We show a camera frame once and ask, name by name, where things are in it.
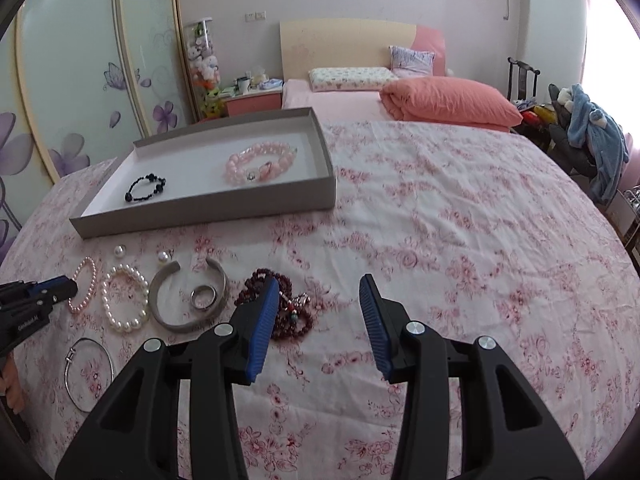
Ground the thin silver bangle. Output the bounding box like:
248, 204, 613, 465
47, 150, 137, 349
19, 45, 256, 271
63, 337, 115, 414

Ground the pink pearl bracelet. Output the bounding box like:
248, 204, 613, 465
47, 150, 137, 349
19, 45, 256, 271
66, 256, 99, 316

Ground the white pearl bracelet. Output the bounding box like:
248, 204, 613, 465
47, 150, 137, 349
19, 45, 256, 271
101, 263, 151, 335

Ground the white pearl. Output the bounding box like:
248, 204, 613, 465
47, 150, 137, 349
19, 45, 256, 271
113, 245, 126, 258

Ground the silver ring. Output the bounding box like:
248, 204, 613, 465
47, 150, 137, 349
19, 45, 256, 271
190, 284, 219, 312

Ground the black bead bracelet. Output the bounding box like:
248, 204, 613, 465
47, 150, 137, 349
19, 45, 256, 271
124, 172, 170, 205

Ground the dark red bead mala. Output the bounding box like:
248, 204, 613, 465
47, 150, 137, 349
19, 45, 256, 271
234, 268, 314, 341

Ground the pink crystal bead bracelet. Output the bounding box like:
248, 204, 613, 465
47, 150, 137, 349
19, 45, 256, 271
223, 141, 300, 186

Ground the left hand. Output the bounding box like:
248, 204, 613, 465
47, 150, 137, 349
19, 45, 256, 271
1, 353, 25, 414

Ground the floral pink bedspread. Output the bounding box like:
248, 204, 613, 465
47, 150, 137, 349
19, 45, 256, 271
1, 122, 639, 479

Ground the sliding wardrobe with flowers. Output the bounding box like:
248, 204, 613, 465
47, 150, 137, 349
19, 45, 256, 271
1, 0, 193, 249

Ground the dark grey chair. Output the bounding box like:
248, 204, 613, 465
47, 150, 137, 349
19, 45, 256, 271
548, 84, 597, 180

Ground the grey shallow cardboard tray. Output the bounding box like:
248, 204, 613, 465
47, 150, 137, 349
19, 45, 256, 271
70, 107, 336, 240

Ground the white mug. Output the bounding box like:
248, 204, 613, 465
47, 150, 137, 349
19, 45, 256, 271
235, 77, 250, 96

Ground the pink beige nightstand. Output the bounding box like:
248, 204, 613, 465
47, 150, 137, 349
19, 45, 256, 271
224, 90, 282, 117

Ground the blue plush garment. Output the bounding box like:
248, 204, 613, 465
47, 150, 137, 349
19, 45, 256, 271
558, 84, 629, 206

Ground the clear tube of plush toys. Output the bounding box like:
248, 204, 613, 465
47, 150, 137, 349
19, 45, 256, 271
183, 18, 224, 120

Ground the folded coral quilt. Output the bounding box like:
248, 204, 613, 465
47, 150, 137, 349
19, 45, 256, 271
380, 76, 522, 132

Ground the dark wooden chair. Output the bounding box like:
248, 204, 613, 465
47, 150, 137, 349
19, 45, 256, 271
506, 56, 540, 103

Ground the pink bed sheet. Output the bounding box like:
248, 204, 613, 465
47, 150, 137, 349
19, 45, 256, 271
282, 79, 393, 124

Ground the beige pink headboard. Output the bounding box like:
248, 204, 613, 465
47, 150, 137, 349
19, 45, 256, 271
280, 18, 447, 80

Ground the purple floral small pillow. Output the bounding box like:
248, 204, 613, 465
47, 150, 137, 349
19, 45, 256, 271
388, 46, 436, 78

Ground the floral white pillow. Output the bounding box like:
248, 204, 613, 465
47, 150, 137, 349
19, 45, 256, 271
308, 67, 398, 92

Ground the white wall switch plate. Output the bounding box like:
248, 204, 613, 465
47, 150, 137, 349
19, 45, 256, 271
245, 11, 266, 23

